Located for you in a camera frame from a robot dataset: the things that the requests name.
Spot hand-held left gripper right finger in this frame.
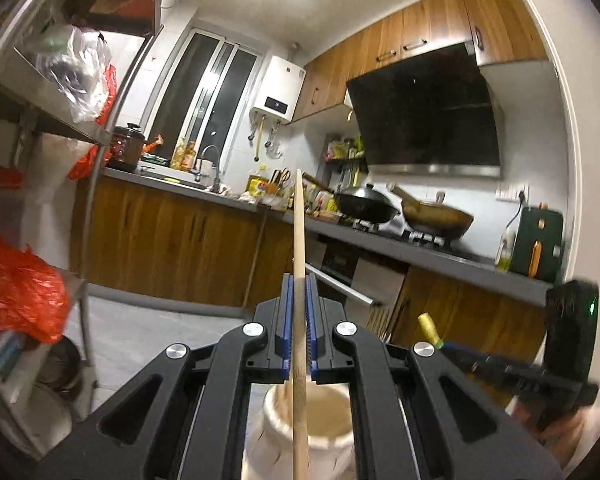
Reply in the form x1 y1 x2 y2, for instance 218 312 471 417
305 272 563 480

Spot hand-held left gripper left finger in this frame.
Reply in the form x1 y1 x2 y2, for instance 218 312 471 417
35 272 296 480

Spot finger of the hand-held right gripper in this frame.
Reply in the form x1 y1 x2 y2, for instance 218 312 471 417
442 341 598 411

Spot green yellow tulip utensil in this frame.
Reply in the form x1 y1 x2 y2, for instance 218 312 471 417
417 312 448 351

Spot wooden chopstick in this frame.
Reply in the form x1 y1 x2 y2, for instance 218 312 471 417
291 170 312 480

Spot white floral ceramic utensil holder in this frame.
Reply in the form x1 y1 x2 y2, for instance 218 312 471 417
240 382 358 480

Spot person's right hand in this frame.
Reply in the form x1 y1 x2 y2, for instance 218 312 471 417
540 402 600 466

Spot green air fryer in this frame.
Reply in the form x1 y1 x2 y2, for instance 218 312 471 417
509 205 565 281

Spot small clear oil bottle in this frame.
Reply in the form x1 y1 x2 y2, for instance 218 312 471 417
495 230 516 272

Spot gas stove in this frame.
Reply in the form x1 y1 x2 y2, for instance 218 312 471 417
352 220 461 251

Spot black wok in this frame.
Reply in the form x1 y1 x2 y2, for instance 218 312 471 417
334 185 402 223

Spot grey kitchen countertop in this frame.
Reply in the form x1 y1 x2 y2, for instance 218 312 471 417
102 167 556 306

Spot wooden lower kitchen cabinets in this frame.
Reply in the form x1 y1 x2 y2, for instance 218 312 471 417
70 177 546 406

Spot wooden kitchen cabinets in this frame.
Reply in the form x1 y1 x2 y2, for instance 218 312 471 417
70 177 546 406
285 0 548 126

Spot brass frying pan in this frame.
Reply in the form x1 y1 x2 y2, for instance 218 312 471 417
390 185 475 241

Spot chrome kitchen faucet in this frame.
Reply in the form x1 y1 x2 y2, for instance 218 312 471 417
197 145 222 192

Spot row of yellow bottles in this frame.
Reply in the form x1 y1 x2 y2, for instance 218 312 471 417
172 140 198 170

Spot steel pot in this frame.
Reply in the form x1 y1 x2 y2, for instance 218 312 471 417
37 337 86 401

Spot white water heater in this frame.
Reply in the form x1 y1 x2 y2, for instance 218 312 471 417
250 55 307 123

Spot dark red pressure cooker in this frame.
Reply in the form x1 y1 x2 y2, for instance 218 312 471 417
107 124 146 171

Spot black range hood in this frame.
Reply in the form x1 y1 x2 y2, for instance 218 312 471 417
346 42 506 180

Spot hanging red plastic bag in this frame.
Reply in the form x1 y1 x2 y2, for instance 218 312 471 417
67 65 118 181

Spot crumpled red plastic bag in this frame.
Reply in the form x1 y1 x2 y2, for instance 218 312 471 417
0 230 71 345

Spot metal shelf rack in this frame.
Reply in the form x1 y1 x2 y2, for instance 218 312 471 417
0 0 166 461

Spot wooden upper kitchen cabinets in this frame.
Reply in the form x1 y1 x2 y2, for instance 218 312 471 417
285 0 548 126

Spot clear plastic bag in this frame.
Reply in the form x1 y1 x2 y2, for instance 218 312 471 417
27 25 113 123

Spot steel oven drawer handle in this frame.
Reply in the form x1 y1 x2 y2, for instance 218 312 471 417
307 265 383 307

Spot white wall outlet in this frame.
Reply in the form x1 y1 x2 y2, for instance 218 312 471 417
496 185 530 203

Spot wall spice rack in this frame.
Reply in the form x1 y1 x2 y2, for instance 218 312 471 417
325 135 368 186

